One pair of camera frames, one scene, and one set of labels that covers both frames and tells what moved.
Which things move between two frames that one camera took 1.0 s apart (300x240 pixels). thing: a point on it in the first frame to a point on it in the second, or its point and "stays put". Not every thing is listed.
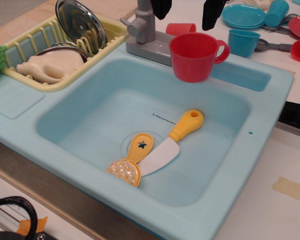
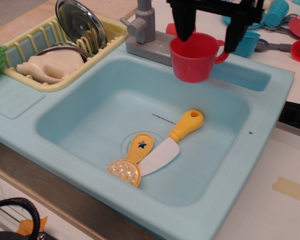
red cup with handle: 193,55 stays put
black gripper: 212,11 to 243,13
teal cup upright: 242,43 stays put
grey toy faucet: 144,41 stays put
